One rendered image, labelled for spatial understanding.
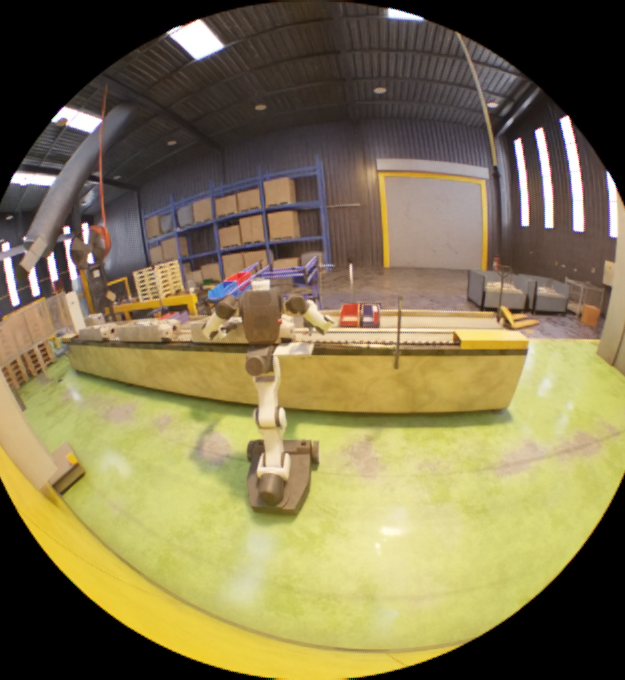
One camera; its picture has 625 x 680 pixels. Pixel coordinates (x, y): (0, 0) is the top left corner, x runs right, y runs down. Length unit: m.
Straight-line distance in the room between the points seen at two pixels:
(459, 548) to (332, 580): 0.82
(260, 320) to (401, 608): 1.90
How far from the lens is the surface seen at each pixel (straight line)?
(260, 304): 1.39
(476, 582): 1.86
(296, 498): 1.72
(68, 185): 9.00
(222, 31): 9.87
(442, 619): 1.76
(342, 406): 2.34
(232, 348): 2.34
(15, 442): 1.52
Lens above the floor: 1.66
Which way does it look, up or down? 24 degrees down
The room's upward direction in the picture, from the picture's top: 6 degrees counter-clockwise
